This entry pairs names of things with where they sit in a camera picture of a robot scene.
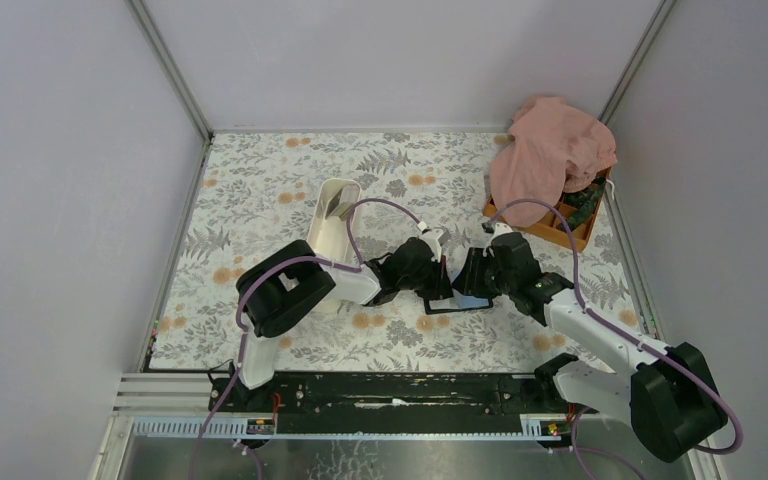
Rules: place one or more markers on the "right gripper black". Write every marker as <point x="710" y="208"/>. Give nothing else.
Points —
<point x="466" y="279"/>

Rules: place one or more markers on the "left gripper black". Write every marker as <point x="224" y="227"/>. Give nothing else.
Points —
<point x="438" y="281"/>

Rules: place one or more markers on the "cream plastic oblong tray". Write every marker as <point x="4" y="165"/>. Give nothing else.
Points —
<point x="328" y="237"/>

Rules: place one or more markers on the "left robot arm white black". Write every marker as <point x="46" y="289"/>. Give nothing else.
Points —
<point x="282" y="290"/>

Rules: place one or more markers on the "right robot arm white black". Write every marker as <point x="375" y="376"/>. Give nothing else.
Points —
<point x="665" y="394"/>

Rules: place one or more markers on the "wooden organizer box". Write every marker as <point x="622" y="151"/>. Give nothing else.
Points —
<point x="573" y="219"/>

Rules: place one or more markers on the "pink cloth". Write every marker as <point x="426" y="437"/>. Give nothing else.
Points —
<point x="555" y="149"/>

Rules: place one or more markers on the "floral patterned table mat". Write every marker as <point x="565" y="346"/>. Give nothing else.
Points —
<point x="259" y="192"/>

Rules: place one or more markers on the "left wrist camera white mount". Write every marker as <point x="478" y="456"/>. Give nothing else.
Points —
<point x="435" y="238"/>

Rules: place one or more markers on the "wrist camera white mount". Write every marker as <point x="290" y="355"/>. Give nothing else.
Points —
<point x="435" y="238"/>
<point x="496" y="231"/>

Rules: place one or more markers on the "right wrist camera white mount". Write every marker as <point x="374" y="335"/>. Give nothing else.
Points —
<point x="496" y="231"/>

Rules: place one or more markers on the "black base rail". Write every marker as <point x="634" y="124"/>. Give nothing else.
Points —
<point x="386" y="403"/>

